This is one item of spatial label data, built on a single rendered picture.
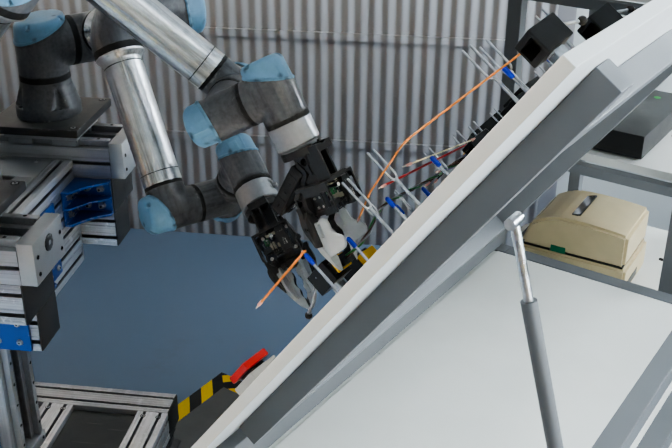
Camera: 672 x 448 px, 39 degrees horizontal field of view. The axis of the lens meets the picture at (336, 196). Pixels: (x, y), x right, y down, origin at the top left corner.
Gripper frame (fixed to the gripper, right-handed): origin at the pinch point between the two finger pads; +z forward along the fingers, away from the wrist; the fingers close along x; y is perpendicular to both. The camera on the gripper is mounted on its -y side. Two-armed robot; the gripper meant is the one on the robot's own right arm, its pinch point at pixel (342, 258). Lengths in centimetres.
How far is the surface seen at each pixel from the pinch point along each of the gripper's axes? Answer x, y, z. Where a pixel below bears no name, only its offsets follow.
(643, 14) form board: -6, 66, -21
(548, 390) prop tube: -14.1, 39.1, 19.7
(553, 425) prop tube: -14.4, 37.8, 24.7
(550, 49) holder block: 1, 50, -20
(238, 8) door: 161, -160, -61
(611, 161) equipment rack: 95, 0, 20
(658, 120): 110, 7, 17
